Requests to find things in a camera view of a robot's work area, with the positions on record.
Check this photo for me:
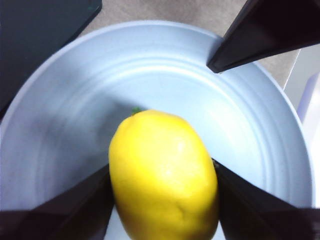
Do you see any yellow lemon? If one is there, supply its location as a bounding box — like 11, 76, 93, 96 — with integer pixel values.
108, 109, 221, 240

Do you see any black rectangular tray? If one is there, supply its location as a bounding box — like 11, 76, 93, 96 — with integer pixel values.
0, 0, 103, 119

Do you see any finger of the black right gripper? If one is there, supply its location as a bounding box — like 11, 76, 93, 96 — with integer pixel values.
206, 0, 320, 74

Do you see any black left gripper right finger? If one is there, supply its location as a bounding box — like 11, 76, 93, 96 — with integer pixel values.
212, 159, 320, 240

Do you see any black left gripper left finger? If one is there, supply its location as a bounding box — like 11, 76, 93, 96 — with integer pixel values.
0, 164, 117, 240

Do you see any blue round plate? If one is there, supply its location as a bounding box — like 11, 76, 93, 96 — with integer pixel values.
0, 20, 313, 240

